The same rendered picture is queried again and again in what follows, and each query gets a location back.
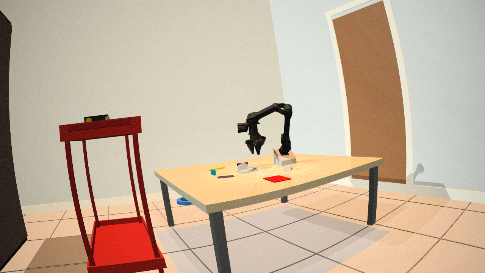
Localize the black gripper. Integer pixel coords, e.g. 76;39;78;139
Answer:
245;131;264;155

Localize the red flat square plate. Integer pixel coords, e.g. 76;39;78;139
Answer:
263;175;291;183

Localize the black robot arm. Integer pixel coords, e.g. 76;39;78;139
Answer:
237;103;293;155

